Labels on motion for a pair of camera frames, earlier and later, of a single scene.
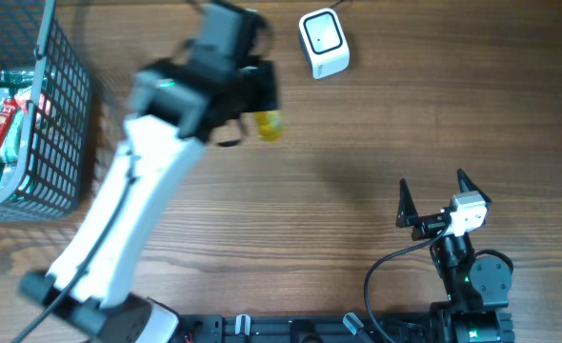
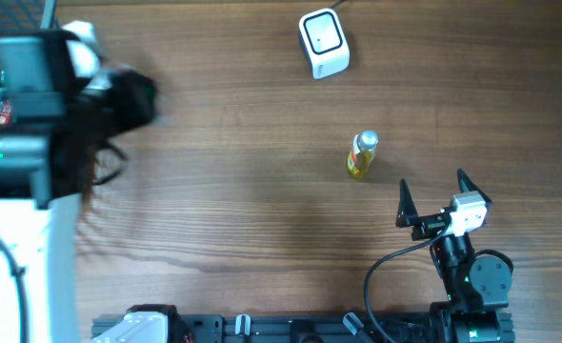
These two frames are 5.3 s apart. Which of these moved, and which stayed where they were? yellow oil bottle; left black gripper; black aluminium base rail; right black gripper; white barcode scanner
Moved: left black gripper; yellow oil bottle
Stayed: white barcode scanner; black aluminium base rail; right black gripper
